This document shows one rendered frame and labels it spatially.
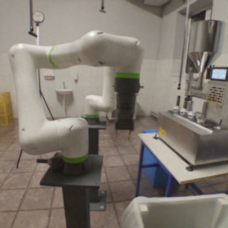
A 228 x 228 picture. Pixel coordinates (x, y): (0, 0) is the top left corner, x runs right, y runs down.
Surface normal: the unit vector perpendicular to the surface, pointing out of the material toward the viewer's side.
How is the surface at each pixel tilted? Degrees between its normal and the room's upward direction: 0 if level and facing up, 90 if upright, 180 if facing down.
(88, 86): 90
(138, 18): 90
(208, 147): 90
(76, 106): 90
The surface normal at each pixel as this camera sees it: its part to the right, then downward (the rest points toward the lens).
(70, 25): 0.21, 0.26
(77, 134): 0.59, 0.21
